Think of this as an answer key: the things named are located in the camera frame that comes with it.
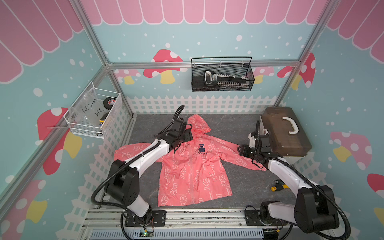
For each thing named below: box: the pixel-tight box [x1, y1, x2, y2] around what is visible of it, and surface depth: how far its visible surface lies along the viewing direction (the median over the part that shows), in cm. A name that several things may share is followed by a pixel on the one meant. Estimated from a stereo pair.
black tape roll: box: [103, 97, 117, 110], surface depth 81 cm
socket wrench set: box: [203, 70, 249, 88], surface depth 91 cm
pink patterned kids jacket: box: [114, 114, 267, 206], surface depth 89 cm
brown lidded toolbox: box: [260, 107, 312, 165], surface depth 88 cm
